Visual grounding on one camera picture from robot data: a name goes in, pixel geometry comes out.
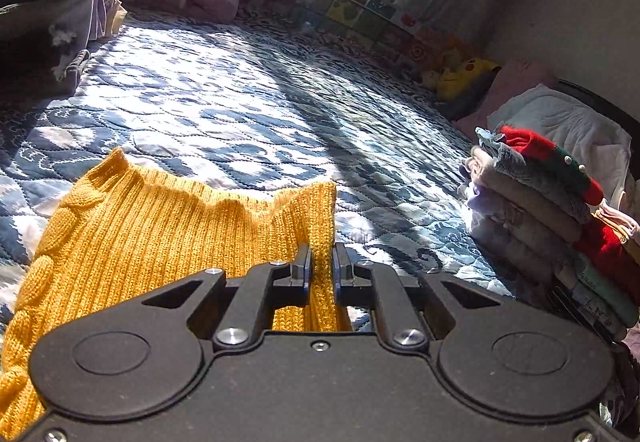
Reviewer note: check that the lilac folded garment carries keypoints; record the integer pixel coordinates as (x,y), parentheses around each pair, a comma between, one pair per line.
(517,238)

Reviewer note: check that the red folded garment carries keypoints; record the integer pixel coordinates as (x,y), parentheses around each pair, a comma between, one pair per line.
(602,247)

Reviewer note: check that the red green knitted garment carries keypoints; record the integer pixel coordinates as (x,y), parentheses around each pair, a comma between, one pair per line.
(549,155)

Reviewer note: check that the teal folded garment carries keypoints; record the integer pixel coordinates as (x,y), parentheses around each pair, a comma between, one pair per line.
(597,295)

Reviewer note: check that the colourful alphabet foam bumper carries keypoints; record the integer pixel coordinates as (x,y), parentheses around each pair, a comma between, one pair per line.
(375,28)

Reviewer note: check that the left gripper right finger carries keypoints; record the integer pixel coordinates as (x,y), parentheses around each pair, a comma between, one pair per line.
(382,291)

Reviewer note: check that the yellow knitted sweater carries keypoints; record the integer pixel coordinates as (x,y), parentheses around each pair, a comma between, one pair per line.
(124,230)

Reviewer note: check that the grey blue folded garment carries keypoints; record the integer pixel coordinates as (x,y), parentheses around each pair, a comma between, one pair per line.
(533,174)

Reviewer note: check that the pink pillow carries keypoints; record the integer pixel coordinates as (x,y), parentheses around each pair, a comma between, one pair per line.
(515,77)

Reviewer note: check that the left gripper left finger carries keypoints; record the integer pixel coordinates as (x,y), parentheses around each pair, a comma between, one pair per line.
(250,301)

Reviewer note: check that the beige folded garment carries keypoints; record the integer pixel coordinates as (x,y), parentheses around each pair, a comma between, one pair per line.
(520,202)

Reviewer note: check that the yellow plush toy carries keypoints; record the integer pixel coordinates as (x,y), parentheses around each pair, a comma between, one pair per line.
(455,74)

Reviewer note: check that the blue white patterned quilt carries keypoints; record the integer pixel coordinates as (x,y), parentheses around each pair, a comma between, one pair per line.
(253,108)

